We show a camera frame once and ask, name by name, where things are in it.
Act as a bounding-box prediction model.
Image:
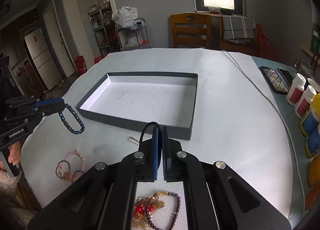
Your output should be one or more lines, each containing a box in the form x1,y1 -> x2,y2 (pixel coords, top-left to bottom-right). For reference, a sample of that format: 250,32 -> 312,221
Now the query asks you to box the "metal shelf rack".
88,1 -> 119,56

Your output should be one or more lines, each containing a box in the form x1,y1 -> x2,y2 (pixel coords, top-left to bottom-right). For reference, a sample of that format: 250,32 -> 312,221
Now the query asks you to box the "white table mat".
21,49 -> 308,226

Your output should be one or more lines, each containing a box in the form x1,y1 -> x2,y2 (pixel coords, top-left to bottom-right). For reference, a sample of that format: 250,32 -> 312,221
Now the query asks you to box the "wooden chair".
170,13 -> 212,49
219,16 -> 258,56

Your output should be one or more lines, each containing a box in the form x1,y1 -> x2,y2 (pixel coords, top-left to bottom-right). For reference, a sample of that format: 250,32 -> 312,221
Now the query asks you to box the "dark purple beaded bracelet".
147,192 -> 181,230

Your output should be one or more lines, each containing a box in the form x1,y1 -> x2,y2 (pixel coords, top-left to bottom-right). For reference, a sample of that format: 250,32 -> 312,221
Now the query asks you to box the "grey checked cloth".
222,15 -> 256,44

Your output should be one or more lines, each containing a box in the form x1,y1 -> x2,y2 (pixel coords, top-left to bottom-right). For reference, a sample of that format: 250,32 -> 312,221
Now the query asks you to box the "orange bottle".
307,154 -> 320,188

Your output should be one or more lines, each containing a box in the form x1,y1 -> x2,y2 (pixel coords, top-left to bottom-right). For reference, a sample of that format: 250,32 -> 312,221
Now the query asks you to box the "grey cable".
221,50 -> 306,211

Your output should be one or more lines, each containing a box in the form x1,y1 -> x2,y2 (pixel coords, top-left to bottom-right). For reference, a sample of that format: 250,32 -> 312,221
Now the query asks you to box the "person's left hand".
7,141 -> 21,166

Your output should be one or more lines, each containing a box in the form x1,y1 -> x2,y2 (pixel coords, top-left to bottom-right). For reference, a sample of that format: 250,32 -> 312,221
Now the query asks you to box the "black smartphone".
278,68 -> 294,86

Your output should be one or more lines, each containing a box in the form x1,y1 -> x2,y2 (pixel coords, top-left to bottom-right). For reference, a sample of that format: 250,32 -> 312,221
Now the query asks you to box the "white refrigerator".
24,28 -> 62,90

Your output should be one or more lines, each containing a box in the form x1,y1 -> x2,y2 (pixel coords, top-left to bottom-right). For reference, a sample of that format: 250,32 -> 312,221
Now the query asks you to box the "black hair tie with charm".
55,160 -> 86,183

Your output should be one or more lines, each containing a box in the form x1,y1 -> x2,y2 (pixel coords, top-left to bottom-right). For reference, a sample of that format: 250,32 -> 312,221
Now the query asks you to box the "red box on floor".
74,56 -> 87,76

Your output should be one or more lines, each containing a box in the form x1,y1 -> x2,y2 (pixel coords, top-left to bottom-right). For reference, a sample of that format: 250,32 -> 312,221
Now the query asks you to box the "blue beaded bracelet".
58,103 -> 86,135

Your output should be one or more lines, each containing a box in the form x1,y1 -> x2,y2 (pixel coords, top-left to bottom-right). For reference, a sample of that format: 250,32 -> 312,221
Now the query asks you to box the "white bottle red label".
295,85 -> 317,119
286,73 -> 306,106

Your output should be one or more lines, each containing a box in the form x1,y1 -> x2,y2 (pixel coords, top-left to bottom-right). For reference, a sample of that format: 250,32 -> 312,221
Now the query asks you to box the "wheeled metal cart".
116,18 -> 150,51

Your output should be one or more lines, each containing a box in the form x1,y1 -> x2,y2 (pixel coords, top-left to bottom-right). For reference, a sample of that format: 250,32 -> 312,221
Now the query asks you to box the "red bead gold chain necklace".
132,190 -> 171,230

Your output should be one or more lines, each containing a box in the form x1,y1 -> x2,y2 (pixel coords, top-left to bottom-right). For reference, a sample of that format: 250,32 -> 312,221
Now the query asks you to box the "grey shallow box tray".
76,71 -> 198,140

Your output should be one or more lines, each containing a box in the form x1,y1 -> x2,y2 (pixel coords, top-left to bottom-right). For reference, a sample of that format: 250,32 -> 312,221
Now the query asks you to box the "pearl hair clip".
128,137 -> 139,145

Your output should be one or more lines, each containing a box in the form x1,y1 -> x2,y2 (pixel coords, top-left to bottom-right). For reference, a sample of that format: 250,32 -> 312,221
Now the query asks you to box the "yellow bottle blue label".
299,93 -> 320,136
305,125 -> 320,158

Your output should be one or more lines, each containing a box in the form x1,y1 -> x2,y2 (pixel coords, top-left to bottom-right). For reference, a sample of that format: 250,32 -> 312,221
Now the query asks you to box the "white plastic bag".
112,6 -> 138,28

